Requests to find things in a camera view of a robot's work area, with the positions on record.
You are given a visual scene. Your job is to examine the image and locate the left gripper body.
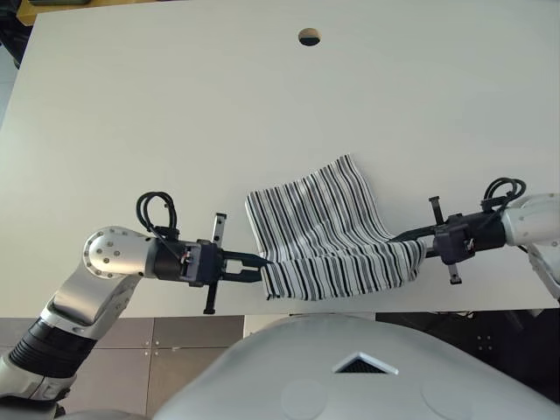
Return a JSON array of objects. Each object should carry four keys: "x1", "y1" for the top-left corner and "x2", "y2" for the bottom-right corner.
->
[{"x1": 153, "y1": 212, "x2": 229, "y2": 316}]

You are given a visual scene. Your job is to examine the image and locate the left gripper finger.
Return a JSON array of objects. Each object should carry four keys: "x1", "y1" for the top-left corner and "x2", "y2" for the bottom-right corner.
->
[
  {"x1": 222, "y1": 266, "x2": 263, "y2": 284},
  {"x1": 220, "y1": 248, "x2": 269, "y2": 267}
]

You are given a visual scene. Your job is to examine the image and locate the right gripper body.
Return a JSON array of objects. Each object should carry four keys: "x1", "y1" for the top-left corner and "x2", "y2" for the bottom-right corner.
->
[{"x1": 429, "y1": 196, "x2": 507, "y2": 286}]

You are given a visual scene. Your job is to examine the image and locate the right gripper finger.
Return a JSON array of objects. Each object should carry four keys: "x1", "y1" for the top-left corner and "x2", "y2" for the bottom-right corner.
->
[{"x1": 392, "y1": 224, "x2": 438, "y2": 243}]

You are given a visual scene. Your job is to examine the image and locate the striped T-shirt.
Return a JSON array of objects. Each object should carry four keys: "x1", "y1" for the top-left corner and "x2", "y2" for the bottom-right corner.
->
[{"x1": 243, "y1": 152, "x2": 428, "y2": 304}]

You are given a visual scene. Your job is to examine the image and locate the robot body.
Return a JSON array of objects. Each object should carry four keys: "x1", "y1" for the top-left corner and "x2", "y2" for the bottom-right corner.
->
[{"x1": 150, "y1": 311, "x2": 560, "y2": 420}]

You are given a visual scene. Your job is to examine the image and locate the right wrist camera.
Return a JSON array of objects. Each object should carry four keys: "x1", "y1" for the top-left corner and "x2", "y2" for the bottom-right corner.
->
[{"x1": 432, "y1": 214, "x2": 469, "y2": 266}]

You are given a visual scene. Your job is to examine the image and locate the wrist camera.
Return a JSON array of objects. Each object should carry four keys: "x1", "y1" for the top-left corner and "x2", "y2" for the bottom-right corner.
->
[
  {"x1": 432, "y1": 214, "x2": 469, "y2": 266},
  {"x1": 181, "y1": 239, "x2": 222, "y2": 288}
]

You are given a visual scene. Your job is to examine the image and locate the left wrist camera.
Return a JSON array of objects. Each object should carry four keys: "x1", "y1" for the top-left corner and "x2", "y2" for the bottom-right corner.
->
[{"x1": 181, "y1": 239, "x2": 222, "y2": 288}]

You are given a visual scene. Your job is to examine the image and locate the black cable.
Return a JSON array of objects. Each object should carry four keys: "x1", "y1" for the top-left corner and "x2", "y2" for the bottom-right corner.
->
[
  {"x1": 479, "y1": 177, "x2": 529, "y2": 214},
  {"x1": 135, "y1": 190, "x2": 181, "y2": 241}
]

